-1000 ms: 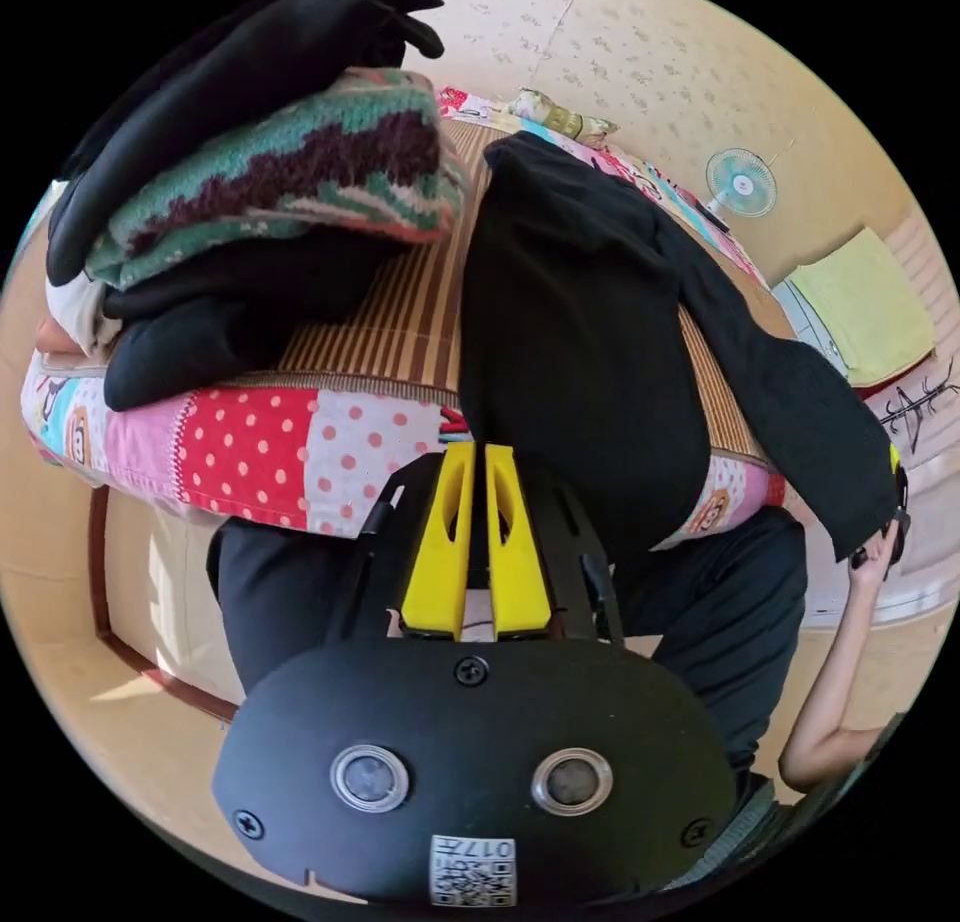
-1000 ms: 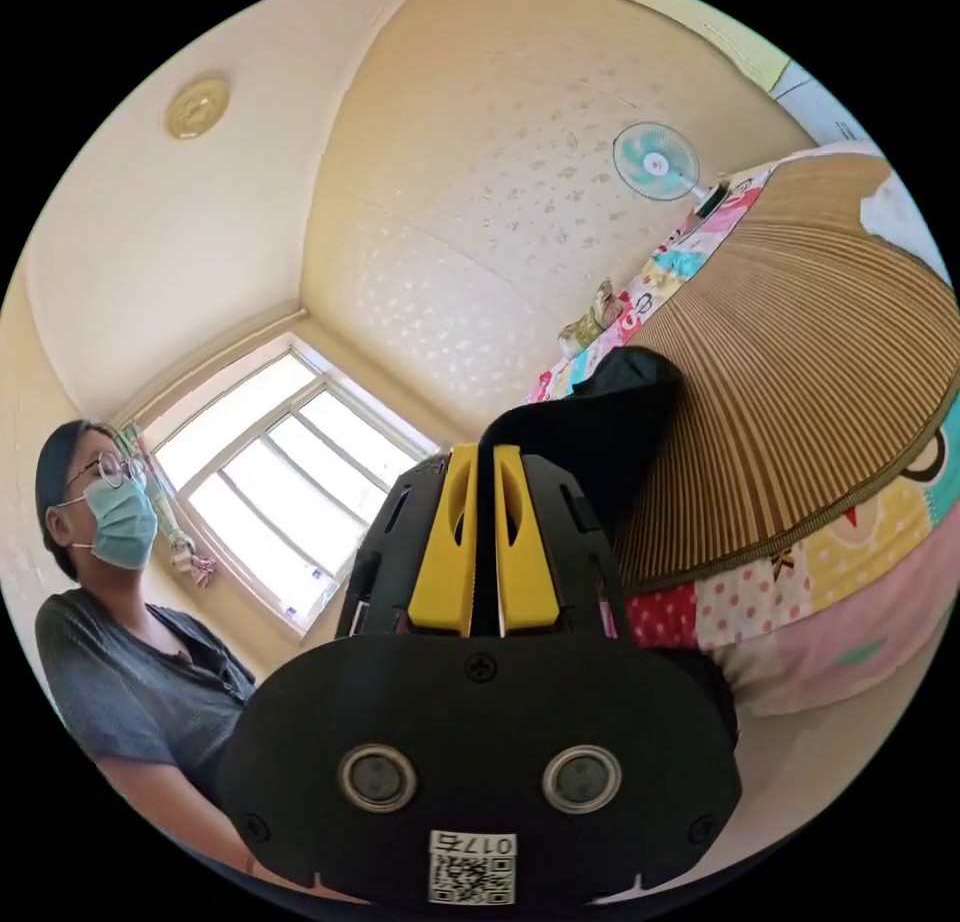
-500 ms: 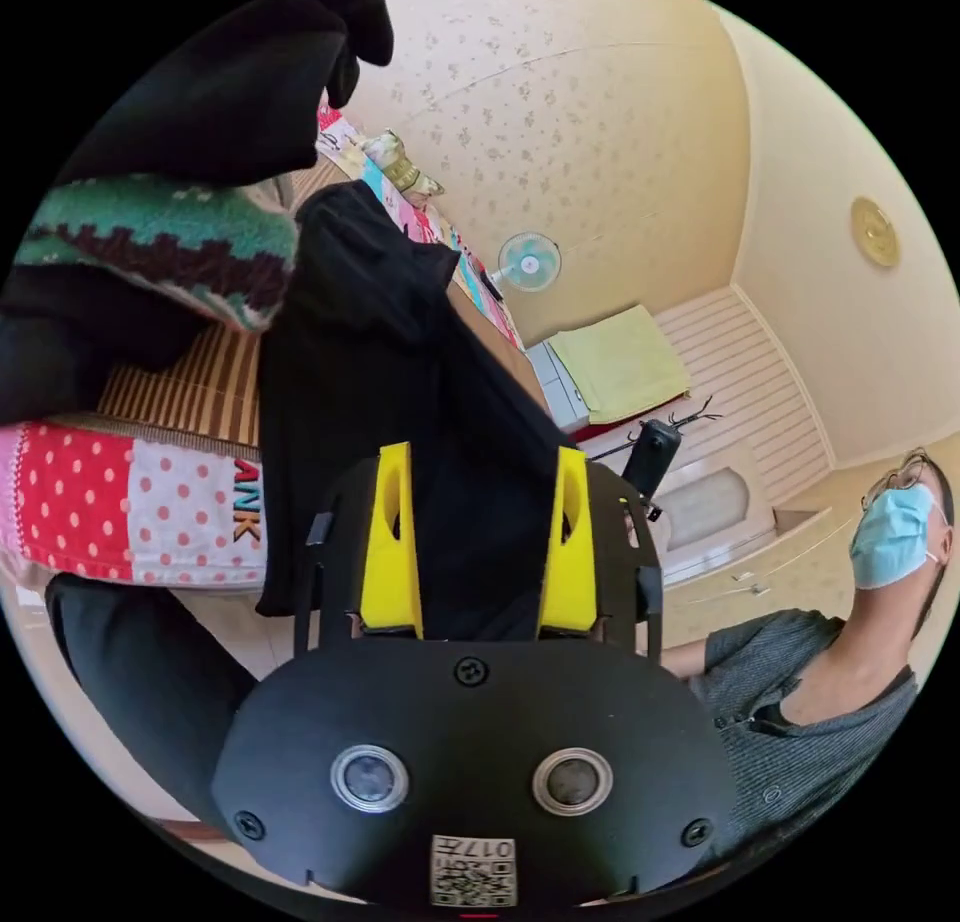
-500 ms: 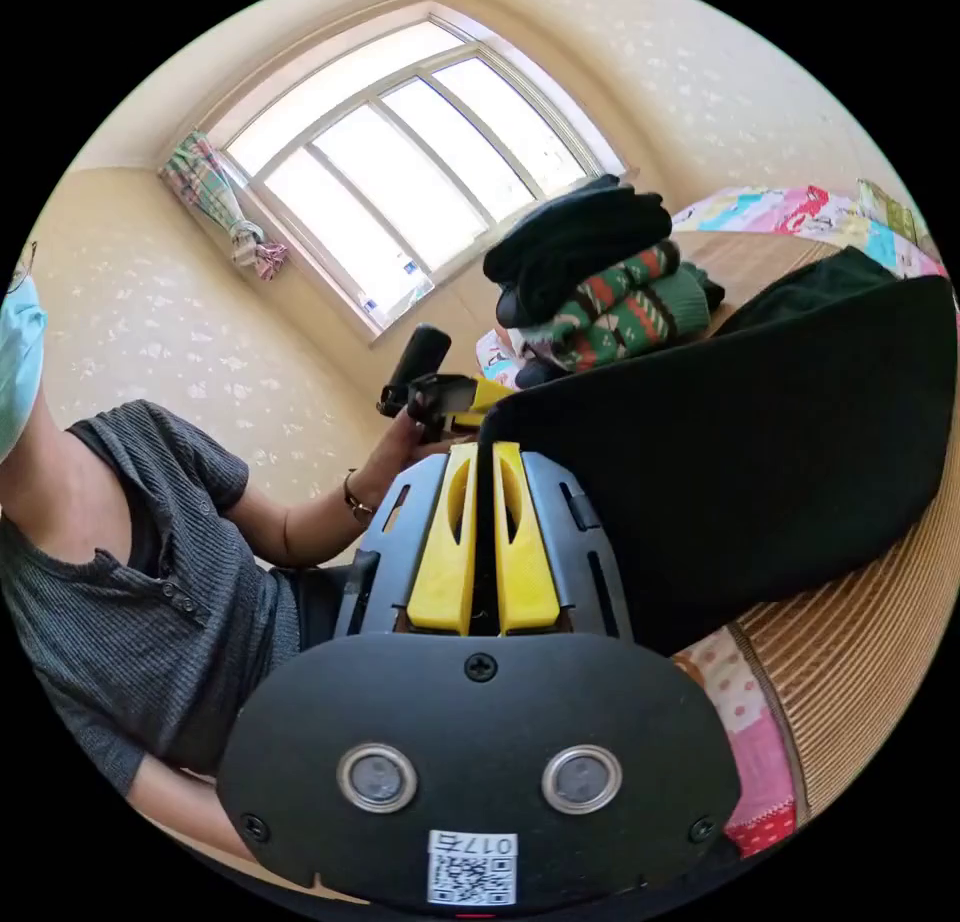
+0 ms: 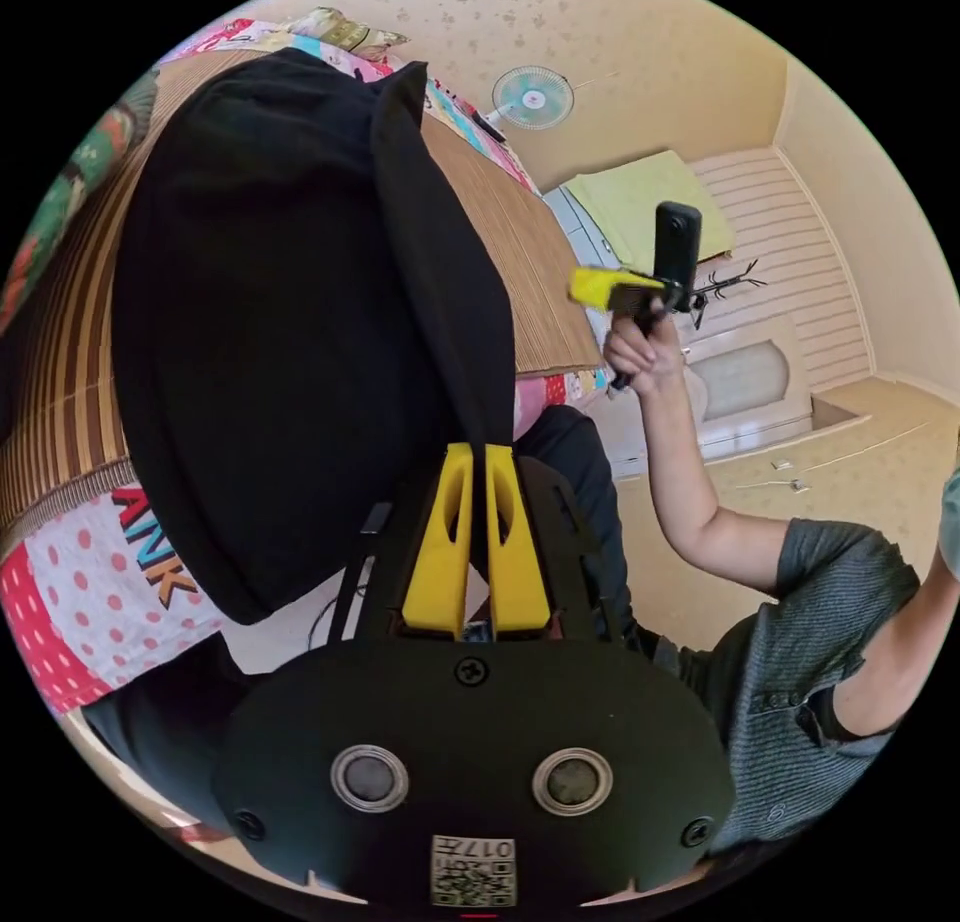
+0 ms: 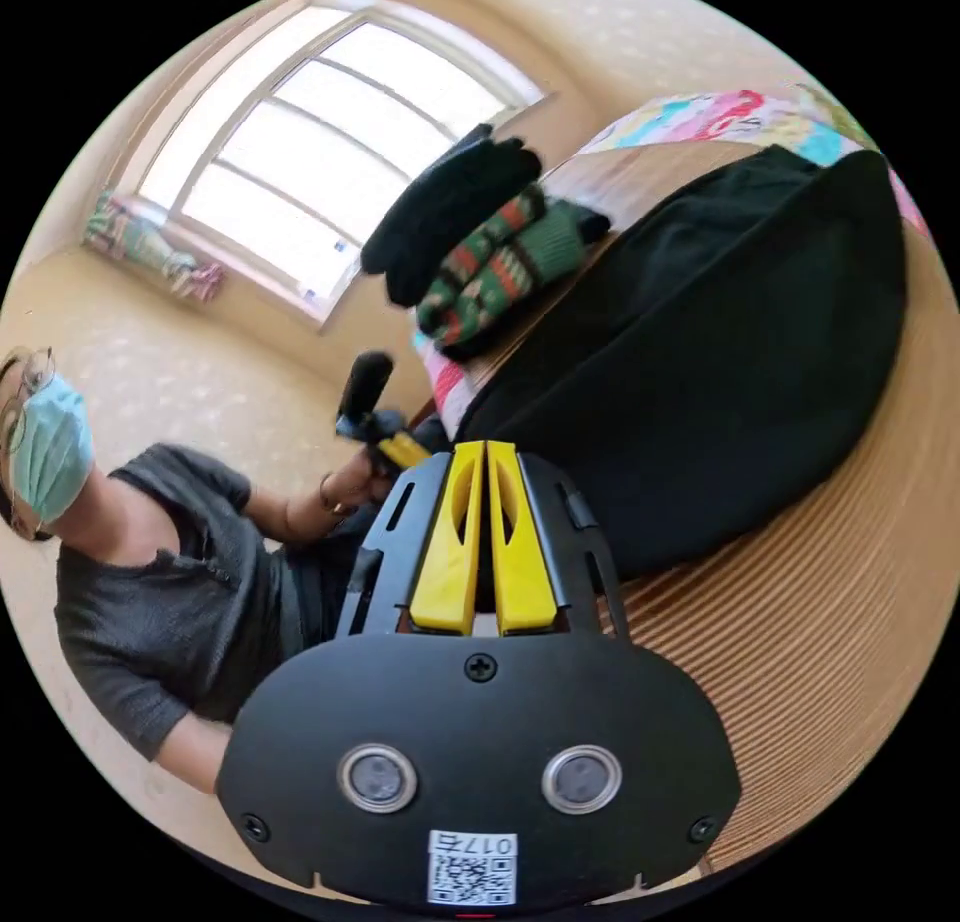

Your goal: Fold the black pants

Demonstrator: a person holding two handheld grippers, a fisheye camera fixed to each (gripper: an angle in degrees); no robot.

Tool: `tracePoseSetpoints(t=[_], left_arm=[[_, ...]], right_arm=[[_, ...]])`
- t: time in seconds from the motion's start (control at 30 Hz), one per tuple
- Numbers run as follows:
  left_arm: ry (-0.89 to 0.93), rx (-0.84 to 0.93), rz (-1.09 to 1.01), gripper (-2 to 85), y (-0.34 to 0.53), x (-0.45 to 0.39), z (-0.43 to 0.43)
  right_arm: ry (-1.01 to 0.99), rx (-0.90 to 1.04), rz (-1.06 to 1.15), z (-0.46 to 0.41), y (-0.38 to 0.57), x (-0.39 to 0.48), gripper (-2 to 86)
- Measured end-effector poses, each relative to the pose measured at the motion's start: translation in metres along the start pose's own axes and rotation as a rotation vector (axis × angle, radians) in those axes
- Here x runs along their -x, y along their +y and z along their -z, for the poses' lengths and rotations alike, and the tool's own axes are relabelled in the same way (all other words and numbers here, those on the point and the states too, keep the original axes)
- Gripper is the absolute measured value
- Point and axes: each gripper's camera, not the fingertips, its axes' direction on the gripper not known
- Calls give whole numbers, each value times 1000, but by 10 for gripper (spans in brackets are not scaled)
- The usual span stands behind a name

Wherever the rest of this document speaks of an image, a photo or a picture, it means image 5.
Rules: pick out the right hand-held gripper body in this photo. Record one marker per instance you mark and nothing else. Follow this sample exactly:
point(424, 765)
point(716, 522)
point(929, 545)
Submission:
point(637, 301)

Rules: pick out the patterned pillow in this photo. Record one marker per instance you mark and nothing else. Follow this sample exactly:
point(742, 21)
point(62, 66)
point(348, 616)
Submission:
point(345, 33)

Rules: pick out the white door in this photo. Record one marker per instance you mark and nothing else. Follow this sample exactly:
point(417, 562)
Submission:
point(742, 389)

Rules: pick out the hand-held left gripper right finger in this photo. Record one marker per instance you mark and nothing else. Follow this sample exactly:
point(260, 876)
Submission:
point(517, 562)

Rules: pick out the person's right forearm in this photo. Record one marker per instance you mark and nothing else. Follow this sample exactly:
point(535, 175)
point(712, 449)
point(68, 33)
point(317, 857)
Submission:
point(686, 479)

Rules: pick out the white electric fan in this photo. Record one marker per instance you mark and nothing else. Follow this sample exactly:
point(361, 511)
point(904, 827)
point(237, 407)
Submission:
point(534, 98)

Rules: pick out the person's right hand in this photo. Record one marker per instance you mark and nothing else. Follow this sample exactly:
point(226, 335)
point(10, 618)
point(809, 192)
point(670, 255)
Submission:
point(645, 356)

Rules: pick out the dark coat rack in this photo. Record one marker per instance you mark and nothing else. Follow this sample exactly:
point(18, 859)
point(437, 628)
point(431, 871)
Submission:
point(726, 283)

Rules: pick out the yellow-green curtain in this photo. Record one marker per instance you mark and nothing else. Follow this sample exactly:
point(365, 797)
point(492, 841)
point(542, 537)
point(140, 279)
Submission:
point(649, 202)

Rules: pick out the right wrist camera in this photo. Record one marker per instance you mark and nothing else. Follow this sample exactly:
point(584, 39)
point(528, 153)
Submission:
point(676, 251)

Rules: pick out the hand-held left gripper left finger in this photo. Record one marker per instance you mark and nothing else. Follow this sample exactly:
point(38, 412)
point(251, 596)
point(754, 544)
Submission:
point(439, 554)

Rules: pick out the black pants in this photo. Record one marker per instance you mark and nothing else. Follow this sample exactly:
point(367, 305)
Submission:
point(300, 337)

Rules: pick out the person's body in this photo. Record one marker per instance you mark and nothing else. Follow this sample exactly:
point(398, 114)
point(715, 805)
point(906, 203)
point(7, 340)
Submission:
point(787, 674)

